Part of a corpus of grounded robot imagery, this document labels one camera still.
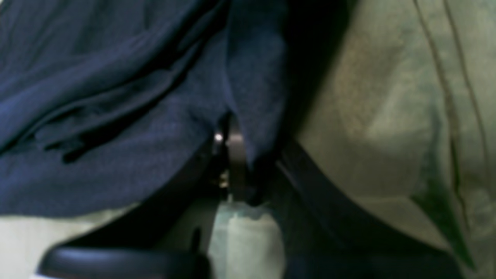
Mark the green table cloth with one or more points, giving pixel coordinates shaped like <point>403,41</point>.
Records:
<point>393,100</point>

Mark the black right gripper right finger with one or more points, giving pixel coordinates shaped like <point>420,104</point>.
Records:
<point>351,243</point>

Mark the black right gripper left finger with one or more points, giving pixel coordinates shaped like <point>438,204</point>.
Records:
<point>166,237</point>

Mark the dark navy T-shirt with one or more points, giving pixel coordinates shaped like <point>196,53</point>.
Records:
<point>102,101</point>

